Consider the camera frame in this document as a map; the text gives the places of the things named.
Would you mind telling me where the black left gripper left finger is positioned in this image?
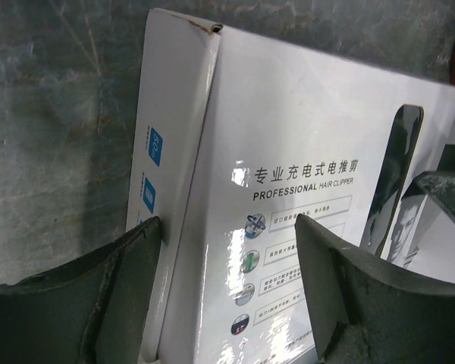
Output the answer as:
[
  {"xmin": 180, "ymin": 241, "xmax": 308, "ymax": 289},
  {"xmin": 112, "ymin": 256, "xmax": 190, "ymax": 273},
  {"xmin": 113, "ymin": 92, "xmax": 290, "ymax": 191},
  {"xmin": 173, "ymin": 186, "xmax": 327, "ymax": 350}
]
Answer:
[{"xmin": 0, "ymin": 217, "xmax": 162, "ymax": 363}]

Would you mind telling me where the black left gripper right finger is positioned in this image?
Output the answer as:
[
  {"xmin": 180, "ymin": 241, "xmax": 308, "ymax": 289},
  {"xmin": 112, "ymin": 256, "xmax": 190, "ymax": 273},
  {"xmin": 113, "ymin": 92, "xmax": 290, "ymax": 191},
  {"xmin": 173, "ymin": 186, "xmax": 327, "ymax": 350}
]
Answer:
[{"xmin": 295, "ymin": 215, "xmax": 455, "ymax": 363}]

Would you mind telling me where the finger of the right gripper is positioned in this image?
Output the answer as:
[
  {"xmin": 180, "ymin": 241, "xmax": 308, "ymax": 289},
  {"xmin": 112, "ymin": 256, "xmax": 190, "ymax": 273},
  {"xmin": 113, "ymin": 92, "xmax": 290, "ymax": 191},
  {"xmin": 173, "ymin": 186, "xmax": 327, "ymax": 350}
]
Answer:
[{"xmin": 402, "ymin": 144, "xmax": 455, "ymax": 223}]

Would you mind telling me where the white cardboard box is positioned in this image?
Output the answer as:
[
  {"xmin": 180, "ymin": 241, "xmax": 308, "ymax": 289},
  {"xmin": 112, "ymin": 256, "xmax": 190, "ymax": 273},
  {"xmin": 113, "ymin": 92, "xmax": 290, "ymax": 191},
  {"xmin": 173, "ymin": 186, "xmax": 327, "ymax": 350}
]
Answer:
[{"xmin": 126, "ymin": 8, "xmax": 455, "ymax": 363}]

